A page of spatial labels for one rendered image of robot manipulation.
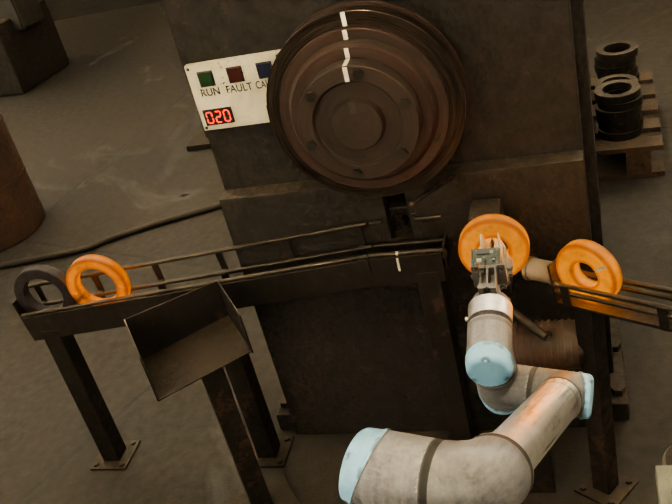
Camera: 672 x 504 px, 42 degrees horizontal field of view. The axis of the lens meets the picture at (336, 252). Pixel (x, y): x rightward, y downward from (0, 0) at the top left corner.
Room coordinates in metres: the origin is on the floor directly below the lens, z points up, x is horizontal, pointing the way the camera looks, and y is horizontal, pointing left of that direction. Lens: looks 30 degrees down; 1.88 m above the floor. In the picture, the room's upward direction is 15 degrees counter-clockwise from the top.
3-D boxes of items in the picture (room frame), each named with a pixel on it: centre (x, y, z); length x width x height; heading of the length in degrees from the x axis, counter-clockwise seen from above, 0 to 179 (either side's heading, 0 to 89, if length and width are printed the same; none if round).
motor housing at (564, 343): (1.73, -0.43, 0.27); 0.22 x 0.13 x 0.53; 71
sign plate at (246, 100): (2.18, 0.13, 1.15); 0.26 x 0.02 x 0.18; 71
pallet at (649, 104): (3.75, -0.99, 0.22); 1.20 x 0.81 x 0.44; 69
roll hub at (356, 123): (1.87, -0.13, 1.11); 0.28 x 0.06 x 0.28; 71
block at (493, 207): (1.90, -0.39, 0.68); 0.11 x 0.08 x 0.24; 161
